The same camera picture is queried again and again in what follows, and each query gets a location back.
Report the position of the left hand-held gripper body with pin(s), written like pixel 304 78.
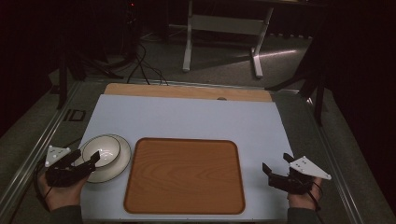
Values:
pixel 55 154

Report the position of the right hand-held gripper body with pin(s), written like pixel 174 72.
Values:
pixel 306 168

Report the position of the white bowl with dark rim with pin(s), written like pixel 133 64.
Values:
pixel 104 147

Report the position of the person's right hand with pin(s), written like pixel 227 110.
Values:
pixel 304 200

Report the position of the person's left hand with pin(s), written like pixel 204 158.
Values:
pixel 62 196

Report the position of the white plate with dark rim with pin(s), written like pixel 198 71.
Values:
pixel 120 165

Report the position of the black floor socket box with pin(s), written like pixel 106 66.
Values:
pixel 69 115

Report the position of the black metal stand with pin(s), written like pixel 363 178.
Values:
pixel 319 102

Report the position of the black tripod stand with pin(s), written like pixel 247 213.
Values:
pixel 63 84

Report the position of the brown wooden tray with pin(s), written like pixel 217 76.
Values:
pixel 183 177

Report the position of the white table mat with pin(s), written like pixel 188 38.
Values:
pixel 186 118

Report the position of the dark equipment with red light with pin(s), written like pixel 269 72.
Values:
pixel 132 18

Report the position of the metal floor rail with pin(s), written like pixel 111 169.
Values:
pixel 33 155
pixel 334 165

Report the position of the white metal table frame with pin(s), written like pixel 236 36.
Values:
pixel 224 25

